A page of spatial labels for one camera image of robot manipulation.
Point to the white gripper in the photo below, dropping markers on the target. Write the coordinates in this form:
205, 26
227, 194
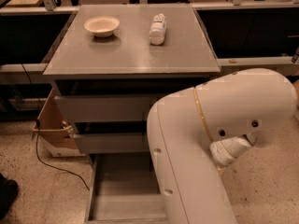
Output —
218, 154

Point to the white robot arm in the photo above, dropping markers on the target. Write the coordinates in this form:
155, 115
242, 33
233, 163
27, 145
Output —
194, 132

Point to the grey middle drawer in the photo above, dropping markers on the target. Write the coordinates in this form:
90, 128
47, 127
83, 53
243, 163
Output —
111, 143

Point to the grey open bottom drawer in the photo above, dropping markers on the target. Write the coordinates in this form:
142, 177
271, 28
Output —
124, 190

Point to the grey drawer cabinet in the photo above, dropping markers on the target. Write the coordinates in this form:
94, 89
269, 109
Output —
120, 87

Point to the grey top drawer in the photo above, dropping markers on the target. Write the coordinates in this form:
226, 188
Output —
92, 108

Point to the white plastic bottle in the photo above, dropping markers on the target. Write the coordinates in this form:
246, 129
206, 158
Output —
157, 30

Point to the cardboard box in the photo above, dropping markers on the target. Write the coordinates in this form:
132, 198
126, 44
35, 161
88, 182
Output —
56, 132

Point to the white paper bowl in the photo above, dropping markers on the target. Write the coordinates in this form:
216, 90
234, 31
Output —
102, 26

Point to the black shoe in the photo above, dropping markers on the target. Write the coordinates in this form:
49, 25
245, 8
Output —
8, 194

